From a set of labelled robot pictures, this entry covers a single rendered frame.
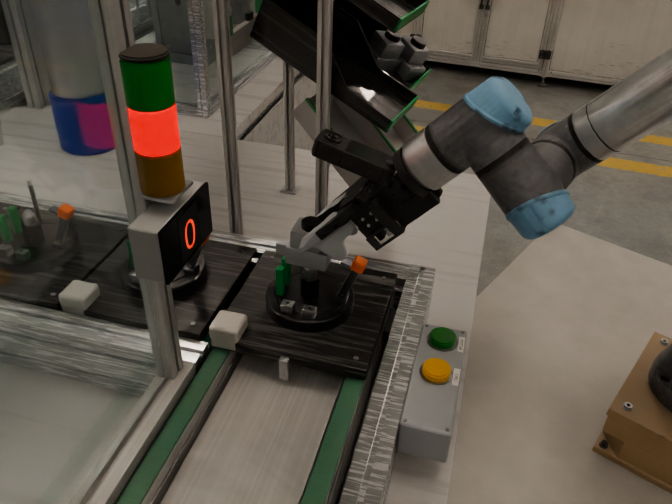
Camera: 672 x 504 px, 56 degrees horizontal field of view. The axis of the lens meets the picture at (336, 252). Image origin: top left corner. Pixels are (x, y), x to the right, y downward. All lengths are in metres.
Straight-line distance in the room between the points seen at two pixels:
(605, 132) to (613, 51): 4.13
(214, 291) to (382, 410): 0.35
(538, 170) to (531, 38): 4.18
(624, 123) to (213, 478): 0.67
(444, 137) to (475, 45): 4.22
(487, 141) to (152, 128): 0.38
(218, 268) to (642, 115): 0.68
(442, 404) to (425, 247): 0.54
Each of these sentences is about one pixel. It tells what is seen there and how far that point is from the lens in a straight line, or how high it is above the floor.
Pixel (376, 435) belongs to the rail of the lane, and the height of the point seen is 0.95.
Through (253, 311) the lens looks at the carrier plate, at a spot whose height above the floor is 0.97.
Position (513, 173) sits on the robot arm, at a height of 1.27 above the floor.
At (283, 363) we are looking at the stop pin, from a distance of 0.93.
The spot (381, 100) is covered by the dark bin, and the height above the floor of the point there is 1.21.
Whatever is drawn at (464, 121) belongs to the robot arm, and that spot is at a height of 1.32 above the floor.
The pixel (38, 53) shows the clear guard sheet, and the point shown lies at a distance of 0.61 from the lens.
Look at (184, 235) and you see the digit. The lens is 0.76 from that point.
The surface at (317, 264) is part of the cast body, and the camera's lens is 0.94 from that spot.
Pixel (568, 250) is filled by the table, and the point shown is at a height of 0.86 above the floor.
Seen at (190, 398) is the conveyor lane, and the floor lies 0.95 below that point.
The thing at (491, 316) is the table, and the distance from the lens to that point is 1.22.
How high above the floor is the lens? 1.62
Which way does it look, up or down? 35 degrees down
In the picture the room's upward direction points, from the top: 2 degrees clockwise
